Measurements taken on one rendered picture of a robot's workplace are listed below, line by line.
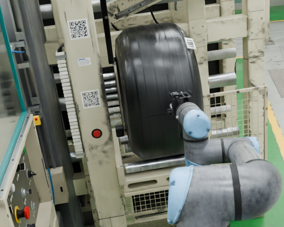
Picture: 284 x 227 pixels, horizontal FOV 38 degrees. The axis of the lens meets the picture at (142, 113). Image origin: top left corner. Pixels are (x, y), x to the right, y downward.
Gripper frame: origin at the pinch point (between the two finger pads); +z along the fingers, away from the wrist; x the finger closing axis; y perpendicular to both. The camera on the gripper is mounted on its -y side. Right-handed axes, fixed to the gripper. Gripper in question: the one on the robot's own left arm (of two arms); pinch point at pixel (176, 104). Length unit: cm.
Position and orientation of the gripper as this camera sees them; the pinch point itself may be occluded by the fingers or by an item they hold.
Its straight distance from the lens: 150.6
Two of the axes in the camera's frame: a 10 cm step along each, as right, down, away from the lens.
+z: -1.1, -2.6, 9.6
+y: -1.3, -9.5, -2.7
